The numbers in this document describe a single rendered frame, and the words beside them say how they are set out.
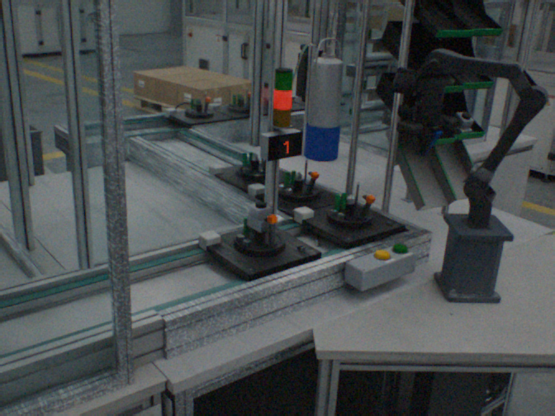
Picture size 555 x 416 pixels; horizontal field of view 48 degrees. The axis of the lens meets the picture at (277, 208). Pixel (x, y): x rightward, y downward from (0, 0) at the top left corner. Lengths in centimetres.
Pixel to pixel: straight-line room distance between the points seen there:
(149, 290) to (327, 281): 46
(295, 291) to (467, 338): 44
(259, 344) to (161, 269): 35
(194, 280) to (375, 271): 47
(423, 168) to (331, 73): 81
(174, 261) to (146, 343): 33
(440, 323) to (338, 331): 27
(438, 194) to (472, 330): 56
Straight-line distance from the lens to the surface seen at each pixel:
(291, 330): 155
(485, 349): 160
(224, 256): 164
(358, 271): 165
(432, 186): 207
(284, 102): 174
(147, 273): 165
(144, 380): 140
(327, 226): 185
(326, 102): 275
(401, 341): 157
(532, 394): 303
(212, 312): 145
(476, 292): 178
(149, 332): 141
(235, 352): 147
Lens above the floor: 170
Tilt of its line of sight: 22 degrees down
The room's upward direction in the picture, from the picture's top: 3 degrees clockwise
